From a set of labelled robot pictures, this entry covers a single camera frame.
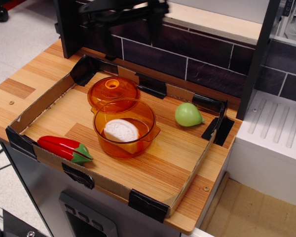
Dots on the white and orange toy sushi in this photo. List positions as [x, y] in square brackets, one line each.
[124, 133]

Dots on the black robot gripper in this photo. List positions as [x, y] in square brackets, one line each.
[107, 13]

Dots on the red toy chili pepper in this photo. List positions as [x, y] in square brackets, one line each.
[68, 149]

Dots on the cardboard fence with black tape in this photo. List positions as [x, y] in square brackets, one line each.
[176, 174]

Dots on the black caster wheel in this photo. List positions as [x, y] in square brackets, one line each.
[3, 14]

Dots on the green toy pear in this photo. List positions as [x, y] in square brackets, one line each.
[188, 115]

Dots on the white dish drainer sink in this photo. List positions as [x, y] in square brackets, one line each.
[263, 156]

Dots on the grey oven control panel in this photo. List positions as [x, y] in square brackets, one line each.
[85, 221]

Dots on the orange transparent pot lid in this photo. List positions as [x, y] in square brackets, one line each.
[113, 95]

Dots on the orange transparent plastic pot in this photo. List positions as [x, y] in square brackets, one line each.
[141, 115]

